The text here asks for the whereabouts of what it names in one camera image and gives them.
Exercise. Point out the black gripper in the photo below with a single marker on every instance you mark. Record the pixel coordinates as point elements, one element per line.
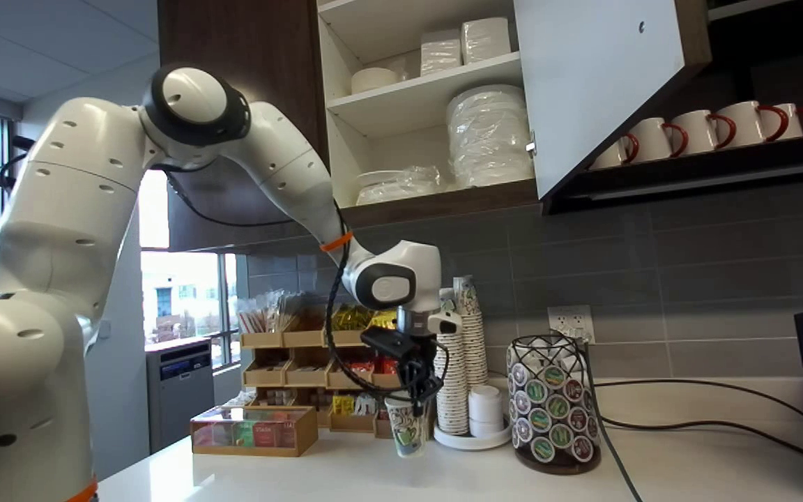
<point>420,349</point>

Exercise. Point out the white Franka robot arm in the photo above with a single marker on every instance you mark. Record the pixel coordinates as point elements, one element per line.
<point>76,232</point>

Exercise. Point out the tall paper cup stack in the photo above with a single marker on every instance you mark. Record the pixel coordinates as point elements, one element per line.
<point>473,326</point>
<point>454,391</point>

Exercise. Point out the white cup lid stack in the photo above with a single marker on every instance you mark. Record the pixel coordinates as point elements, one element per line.
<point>487,409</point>

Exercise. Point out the metal cabinet hinge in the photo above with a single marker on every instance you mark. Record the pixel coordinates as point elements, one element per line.
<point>532,147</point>

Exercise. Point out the white open cabinet door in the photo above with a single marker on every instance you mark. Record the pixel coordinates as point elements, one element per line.
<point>599,86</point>

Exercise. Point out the yellow sweetener packets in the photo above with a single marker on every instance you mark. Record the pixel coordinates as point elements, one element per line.
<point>382,319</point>

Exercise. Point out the white round tray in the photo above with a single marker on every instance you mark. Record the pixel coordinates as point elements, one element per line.
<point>473,441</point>

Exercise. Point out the yellow green packets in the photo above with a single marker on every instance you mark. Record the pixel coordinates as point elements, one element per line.
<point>349,319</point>

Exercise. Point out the wooden condiment organizer rack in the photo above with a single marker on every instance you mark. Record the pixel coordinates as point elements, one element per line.
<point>271,373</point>

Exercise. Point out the clear stirrer bag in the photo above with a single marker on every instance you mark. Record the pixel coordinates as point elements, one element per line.
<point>265,310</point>

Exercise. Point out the wooden tea bag box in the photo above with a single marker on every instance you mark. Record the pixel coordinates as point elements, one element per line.
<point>253,433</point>

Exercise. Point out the clear plastic cutlery bag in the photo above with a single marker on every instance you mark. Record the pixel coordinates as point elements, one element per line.
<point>398,186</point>

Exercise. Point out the wrapped paper plate stack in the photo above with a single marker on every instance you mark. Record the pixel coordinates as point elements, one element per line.
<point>487,136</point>

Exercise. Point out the white bowl stack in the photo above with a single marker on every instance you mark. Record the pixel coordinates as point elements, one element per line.
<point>374,80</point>

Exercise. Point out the white wall outlet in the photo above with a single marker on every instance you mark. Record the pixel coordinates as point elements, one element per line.
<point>572,326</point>

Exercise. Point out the dark open wall shelf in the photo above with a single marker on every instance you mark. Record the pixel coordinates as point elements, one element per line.
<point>699,176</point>

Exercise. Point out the brown wooden wall cabinet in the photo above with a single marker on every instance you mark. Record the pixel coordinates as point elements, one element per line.
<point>236,44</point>

